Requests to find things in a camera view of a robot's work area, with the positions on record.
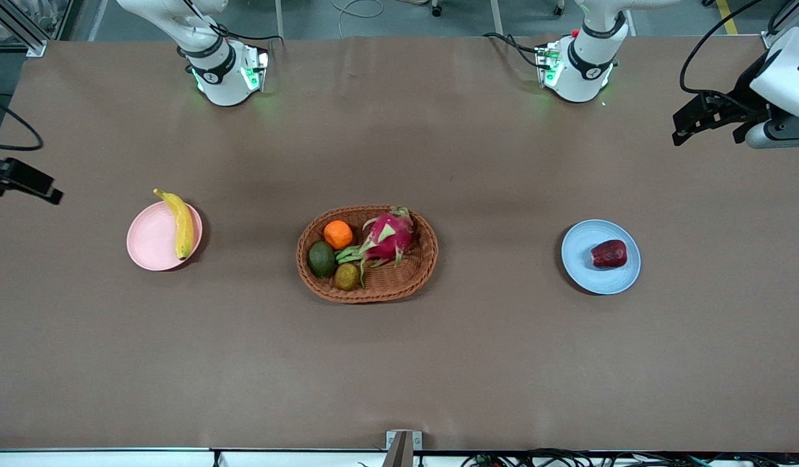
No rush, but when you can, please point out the yellow banana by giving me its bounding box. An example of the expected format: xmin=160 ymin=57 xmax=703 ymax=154
xmin=153 ymin=188 xmax=196 ymax=261

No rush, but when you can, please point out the dark red apple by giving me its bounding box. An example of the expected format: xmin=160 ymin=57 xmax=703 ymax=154
xmin=590 ymin=239 xmax=628 ymax=270

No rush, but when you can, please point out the pink round plate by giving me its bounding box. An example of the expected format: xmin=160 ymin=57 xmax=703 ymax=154
xmin=126 ymin=201 xmax=204 ymax=272

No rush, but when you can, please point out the light blue round plate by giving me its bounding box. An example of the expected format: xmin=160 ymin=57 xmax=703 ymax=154
xmin=560 ymin=219 xmax=642 ymax=296

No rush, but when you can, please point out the green avocado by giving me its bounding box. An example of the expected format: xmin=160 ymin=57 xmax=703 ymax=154
xmin=307 ymin=240 xmax=337 ymax=279

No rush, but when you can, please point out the orange mandarin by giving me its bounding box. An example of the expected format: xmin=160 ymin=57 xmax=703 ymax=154
xmin=323 ymin=220 xmax=354 ymax=251

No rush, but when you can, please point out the brown-green kiwi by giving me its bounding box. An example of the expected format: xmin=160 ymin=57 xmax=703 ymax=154
xmin=333 ymin=262 xmax=362 ymax=292

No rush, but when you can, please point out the pink dragon fruit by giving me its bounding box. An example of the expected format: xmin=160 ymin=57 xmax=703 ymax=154
xmin=336 ymin=206 xmax=416 ymax=287

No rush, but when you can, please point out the brown wicker basket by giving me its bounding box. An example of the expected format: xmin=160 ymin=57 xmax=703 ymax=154
xmin=296 ymin=205 xmax=440 ymax=304

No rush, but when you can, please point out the brown table cover sheet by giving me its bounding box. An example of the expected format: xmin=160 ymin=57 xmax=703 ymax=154
xmin=0 ymin=35 xmax=799 ymax=453

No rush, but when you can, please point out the black cable loop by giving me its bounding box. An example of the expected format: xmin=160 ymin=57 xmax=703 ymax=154
xmin=0 ymin=93 xmax=45 ymax=152

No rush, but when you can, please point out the long black arm cable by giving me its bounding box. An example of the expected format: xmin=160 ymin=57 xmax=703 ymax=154
xmin=679 ymin=0 xmax=765 ymax=98

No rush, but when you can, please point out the aluminium frame profile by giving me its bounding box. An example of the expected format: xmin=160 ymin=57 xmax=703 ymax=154
xmin=0 ymin=0 xmax=49 ymax=58

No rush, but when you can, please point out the black base cable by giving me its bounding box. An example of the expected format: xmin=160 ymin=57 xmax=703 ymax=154
xmin=483 ymin=32 xmax=544 ymax=69
xmin=208 ymin=25 xmax=285 ymax=47

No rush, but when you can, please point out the white floor cable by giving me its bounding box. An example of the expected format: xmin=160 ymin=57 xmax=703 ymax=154
xmin=328 ymin=0 xmax=385 ymax=21

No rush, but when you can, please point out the black cable bundle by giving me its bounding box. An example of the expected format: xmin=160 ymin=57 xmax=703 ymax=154
xmin=460 ymin=447 xmax=799 ymax=467

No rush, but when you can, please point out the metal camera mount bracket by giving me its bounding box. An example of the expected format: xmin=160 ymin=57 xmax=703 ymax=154
xmin=385 ymin=429 xmax=423 ymax=467

